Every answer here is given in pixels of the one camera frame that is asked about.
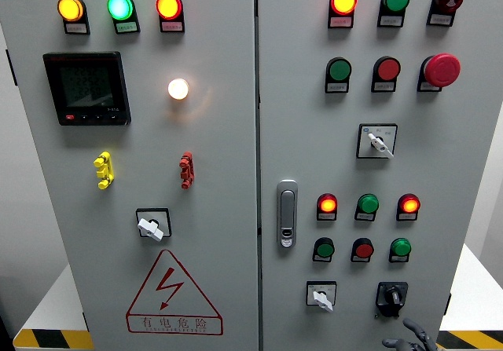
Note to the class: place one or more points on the black display meter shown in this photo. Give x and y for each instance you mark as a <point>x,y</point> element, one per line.
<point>86,88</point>

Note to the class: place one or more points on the red warning triangle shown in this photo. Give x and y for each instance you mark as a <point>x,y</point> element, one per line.
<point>173,322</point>

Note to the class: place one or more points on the grey cabinet door with lock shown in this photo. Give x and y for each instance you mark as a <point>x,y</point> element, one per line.
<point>314,151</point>

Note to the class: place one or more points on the small green round lamp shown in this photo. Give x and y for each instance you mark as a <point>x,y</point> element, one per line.
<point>401,247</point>
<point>368,203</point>

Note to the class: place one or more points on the bright green round lamp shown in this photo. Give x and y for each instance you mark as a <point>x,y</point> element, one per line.
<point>120,7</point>

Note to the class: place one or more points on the white round lamp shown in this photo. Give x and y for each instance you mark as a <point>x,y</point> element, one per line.
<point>178,89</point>

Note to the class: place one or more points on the small label plate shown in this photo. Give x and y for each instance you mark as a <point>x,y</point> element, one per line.
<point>383,86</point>
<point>341,21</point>
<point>428,86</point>
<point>390,20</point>
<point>439,19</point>
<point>337,87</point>
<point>127,27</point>
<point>398,259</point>
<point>171,26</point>
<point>327,216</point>
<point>406,216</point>
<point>364,217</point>
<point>359,259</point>
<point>77,28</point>
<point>321,259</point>

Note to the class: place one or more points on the silver door lock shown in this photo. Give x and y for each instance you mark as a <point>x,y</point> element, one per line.
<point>287,209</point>

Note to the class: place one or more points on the yellow round lamp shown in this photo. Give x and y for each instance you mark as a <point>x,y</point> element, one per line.
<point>70,8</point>

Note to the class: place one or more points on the grey cabinet door with display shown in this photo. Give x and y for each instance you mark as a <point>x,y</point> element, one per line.
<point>220,151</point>

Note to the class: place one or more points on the small green push button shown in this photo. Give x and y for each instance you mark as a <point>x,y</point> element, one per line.
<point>325,249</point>

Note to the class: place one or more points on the black door hinge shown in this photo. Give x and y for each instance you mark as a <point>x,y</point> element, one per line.
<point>12,68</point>
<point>447,304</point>
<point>85,321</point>

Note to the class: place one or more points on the small red round lamp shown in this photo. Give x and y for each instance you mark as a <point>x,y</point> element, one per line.
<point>409,203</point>
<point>328,203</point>

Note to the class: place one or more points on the large red stop button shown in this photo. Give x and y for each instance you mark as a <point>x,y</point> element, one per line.
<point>442,70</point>

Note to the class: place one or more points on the black knob turn switch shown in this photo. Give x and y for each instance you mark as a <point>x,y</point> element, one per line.
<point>392,296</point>

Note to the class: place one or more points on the small red push button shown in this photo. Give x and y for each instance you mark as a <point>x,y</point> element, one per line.
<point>363,249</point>

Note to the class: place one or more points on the black yellow striped tape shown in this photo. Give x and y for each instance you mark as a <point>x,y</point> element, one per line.
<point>471,340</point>
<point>51,340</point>

